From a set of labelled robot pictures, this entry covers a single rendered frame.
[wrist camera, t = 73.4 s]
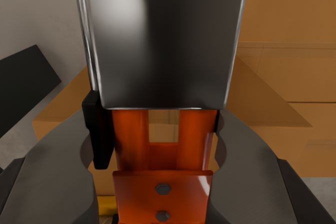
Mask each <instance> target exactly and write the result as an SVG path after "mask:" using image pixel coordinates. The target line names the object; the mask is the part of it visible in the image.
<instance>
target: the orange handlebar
mask: <svg viewBox="0 0 336 224"><path fill-rule="evenodd" d="M109 112H110V119H111V126H112V134H113V141H114V149H115V156H116V164H117V170H115V171H113V173H112V179H113V185H114V192H115V198H116V205H117V211H118V218H119V222H120V223H125V224H152V223H173V224H199V222H205V219H206V211H207V203H208V198H209V193H210V188H211V183H212V178H213V174H214V173H213V171H212V170H208V166H209V160H210V154H211V148H212V141H213V135H214V129H215V123H216V116H217V110H185V109H180V110H179V127H178V142H149V110H148V109H110V110H109Z"/></svg>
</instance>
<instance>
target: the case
mask: <svg viewBox="0 0 336 224"><path fill-rule="evenodd" d="M90 90H91V85H90V79H89V73H88V67H87V66H86V67H85V68H84V69H83V70H82V71H81V72H80V73H79V74H78V75H77V76H76V77H75V78H74V79H73V80H72V81H71V82H70V83H69V84H68V85H67V86H66V87H65V88H64V89H63V90H62V91H61V92H60V93H59V94H58V95H57V96H56V97H55V98H54V99H53V100H52V101H51V102H50V103H49V104H48V105H47V106H46V107H45V108H44V109H43V110H42V111H41V112H40V113H39V114H38V115H37V116H36V117H35V118H34V119H33V120H32V126H33V129H34V132H35V135H36V137H37V140H38V141H39V140H40V139H41V138H42V137H44V136H45V135H46V134H47V133H48V132H50V131H51V130H52V129H53V128H55V127H56V126H58V125H59V124H60V123H62V122H63V121H65V120H66V119H67V118H69V117H70V116H72V115H73V114H74V113H76V112H77V111H79V110H80V109H81V108H82V102H83V100H84V99H85V97H86V96H87V95H88V93H89V92H90ZM225 109H227V110H229V111H230V112H231V113H232V114H234V115H235V116H236V117H237V118H239V119H240V120H241V121H242V122H243V123H245V124H246V125H247V126H248V127H250V128H251V129H252V130H253V131H254V132H255V133H257V134H258V135H259V136H260V137H261V138H262V139H263V140H264V141H265V142H266V143H267V144H268V145H269V147H270V148H271V149H272V150H273V152H274V153H275V154H276V156H277V157H278V158H279V159H283V160H287V162H288V163H289V164H290V165H291V167H292V168H293V169H295V167H296V165H297V163H298V160H299V158H300V156H301V154H302V152H303V150H304V148H305V146H306V144H307V142H308V140H309V137H310V135H311V133H312V131H313V129H314V128H313V126H312V125H311V124H310V123H309V122H308V121H307V120H305V119H304V118H303V117H302V116H301V115H300V114H299V113H298V112H297V111H296V110H295V109H294V108H293V107H291V106H290V105H289V104H288V103H287V102H286V101H285V100H284V99H283V98H282V97H281V96H280V95H279V94H277V93H276V92H275V91H274V90H273V89H272V88H271V87H270V86H269V85H268V84H267V83H266V82H265V81H263V80H262V79H261V78H260V77H259V76H258V75H257V74H256V73H255V72H254V71H253V70H252V69H250V68H249V67H248V66H247V65H246V64H245V63H244V62H243V61H242V60H241V59H240V58H239V57H238V56H236V55H235V59H234V65H233V70H232V75H231V81H230V86H229V92H228V97H227V103H226V107H225ZM179 118H180V110H179V109H149V110H148V124H149V142H150V143H178V135H179ZM217 143H218V137H217V135H216V133H215V132H214V133H213V139H212V145H211V151H210V157H209V164H208V170H212V171H213V173H215V172H216V171H217V170H218V169H219V165H218V163H217V162H216V160H215V153H216V148H217ZM113 150H114V151H113V152H112V155H111V158H110V162H109V165H108V168H107V169H101V170H97V169H95V166H94V162H93V160H92V161H91V163H90V165H89V167H88V170H89V171H90V172H91V173H92V176H93V181H94V186H95V191H96V195H97V196H115V189H114V183H113V176H112V173H113V171H117V170H118V168H117V160H116V153H115V147H114V149H113Z"/></svg>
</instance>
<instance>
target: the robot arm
mask: <svg viewBox="0 0 336 224"><path fill-rule="evenodd" d="M214 133H215V134H216V136H217V137H218V141H217V146H216V151H215V156H214V158H215V160H216V162H217V164H218V166H219V169H218V170H217V171H216V172H215V173H214V174H213V176H212V181H211V186H210V191H209V196H208V201H207V207H206V216H205V224H336V222H335V220H334V219H333V218H332V217H331V215H330V214H329V213H328V212H327V210H326V209H325V208H324V207H323V205H322V204H321V203H320V202H319V200H318V199H317V198H316V197H315V195H314V194H313V193H312V192H311V190H310V189H309V188H308V187H307V185H306V184H305V183H304V182H303V180H302V179H301V178H300V177H299V175H298V174H297V173H296V172H295V170H294V169H293V168H292V167H291V165H290V164H289V163H288V162H287V160H285V159H279V158H278V157H277V155H276V154H275V153H274V151H273V150H272V149H271V148H270V147H269V145H268V144H267V143H266V142H265V141H264V140H263V139H262V138H261V137H260V136H259V135H258V134H257V133H256V132H254V131H253V130H252V129H251V128H250V127H248V126H247V125H246V124H245V123H244V122H242V121H241V120H240V119H239V118H237V117H236V116H235V115H234V114H233V113H231V112H230V111H229V110H228V109H226V108H224V109H222V110H217V114H216V120H215V126H214ZM93 159H94V152H93V147H92V141H91V136H90V131H89V129H88V128H87V127H86V123H85V119H84V114H83V109H82V108H81V109H80V110H78V111H77V112H76V113H74V114H73V115H71V116H70V117H69V118H67V119H66V120H64V121H63V122H62V123H60V124H59V125H57V126H56V127H55V128H53V129H52V130H51V131H49V132H48V133H47V134H46V135H45V136H44V137H42V138H41V139H40V140H39V141H38V142H37V143H36V144H35V145H34V146H33V147H32V148H31V149H30V150H29V151H28V152H27V154H26V155H25V156H24V157H22V158H16V159H14V160H13V161H12V162H11V163H10V164H9V165H8V166H7V167H6V168H5V169H4V171H3V172H2V173H1V174H0V224H100V221H99V203H98V198H97V193H96V189H95V184H94V179H93V175H92V173H91V172H90V171H89V170H88V167H89V165H90V163H91V162H92V160H93Z"/></svg>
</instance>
